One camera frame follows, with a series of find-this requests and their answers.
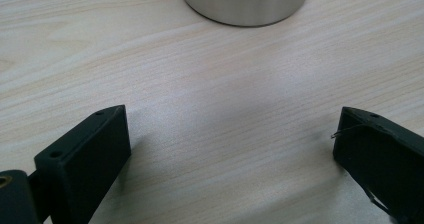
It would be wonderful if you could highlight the stainless steel cup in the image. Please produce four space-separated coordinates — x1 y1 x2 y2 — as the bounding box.
178 0 314 28

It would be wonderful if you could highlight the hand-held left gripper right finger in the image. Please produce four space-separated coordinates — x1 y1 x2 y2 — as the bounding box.
332 106 424 224

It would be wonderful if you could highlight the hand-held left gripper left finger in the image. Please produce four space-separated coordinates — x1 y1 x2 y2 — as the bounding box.
28 104 132 224

